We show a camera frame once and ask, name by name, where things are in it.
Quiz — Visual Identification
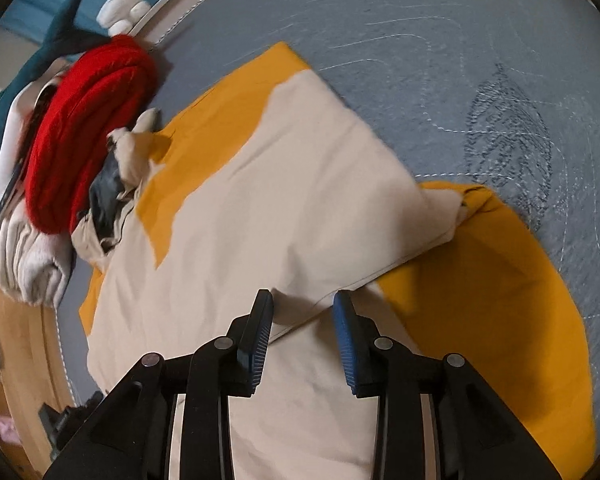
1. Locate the grey quilted blanket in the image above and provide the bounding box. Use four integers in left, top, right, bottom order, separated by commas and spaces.
40, 0, 600, 411

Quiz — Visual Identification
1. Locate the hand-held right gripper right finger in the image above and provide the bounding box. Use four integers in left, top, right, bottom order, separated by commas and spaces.
332, 290, 564, 480

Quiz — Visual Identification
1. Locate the white folded garment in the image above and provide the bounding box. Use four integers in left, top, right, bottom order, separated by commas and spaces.
0, 77, 56, 266

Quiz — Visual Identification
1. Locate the folded beige fleece garment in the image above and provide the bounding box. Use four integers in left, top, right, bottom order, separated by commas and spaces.
0, 202, 77, 308

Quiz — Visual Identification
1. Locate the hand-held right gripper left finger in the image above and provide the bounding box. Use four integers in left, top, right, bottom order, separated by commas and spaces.
42, 289, 276, 480

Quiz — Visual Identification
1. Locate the beige and yellow jacket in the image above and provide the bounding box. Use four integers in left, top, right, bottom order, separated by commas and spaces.
72, 41, 597, 480

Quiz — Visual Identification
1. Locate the small pink item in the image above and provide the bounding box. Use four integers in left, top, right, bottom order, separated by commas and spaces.
0, 414, 20, 445

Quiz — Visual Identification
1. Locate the white plush toy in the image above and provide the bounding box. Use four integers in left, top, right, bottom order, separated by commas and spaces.
96, 0, 154, 37

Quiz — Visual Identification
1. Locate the dark teal shark plush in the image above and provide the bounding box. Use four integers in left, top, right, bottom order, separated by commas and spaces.
0, 0, 112, 173

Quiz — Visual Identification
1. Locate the red knit sweater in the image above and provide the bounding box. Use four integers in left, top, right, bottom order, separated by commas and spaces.
24, 34, 162, 235

